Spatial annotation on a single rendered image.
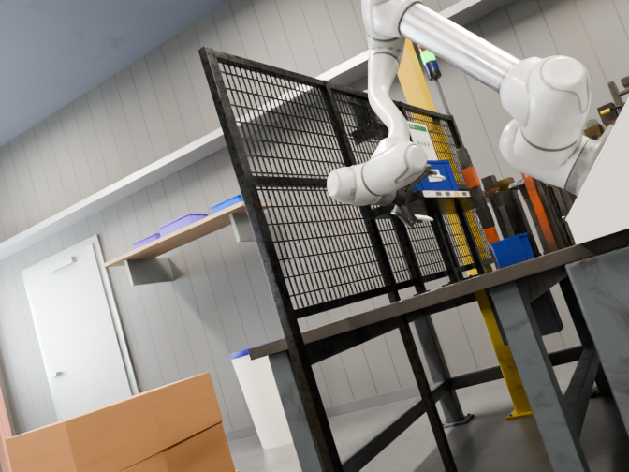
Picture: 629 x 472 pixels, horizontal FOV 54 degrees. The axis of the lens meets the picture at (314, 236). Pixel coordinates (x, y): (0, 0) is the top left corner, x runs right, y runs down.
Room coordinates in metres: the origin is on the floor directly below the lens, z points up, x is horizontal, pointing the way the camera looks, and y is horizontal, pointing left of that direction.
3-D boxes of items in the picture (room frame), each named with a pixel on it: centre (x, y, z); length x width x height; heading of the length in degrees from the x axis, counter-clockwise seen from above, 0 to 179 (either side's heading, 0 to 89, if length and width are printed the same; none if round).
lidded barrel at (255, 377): (4.65, 0.59, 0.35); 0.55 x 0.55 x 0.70
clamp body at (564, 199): (2.27, -0.91, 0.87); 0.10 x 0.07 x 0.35; 147
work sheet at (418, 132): (2.81, -0.60, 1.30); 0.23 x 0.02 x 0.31; 147
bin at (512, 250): (2.14, -0.63, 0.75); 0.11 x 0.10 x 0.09; 57
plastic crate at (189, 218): (4.94, 0.98, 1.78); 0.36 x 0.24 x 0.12; 64
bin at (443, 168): (2.33, -0.43, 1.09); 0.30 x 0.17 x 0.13; 138
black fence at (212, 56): (2.47, -0.37, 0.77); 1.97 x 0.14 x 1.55; 147
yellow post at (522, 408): (3.17, -0.74, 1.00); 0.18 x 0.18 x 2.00; 57
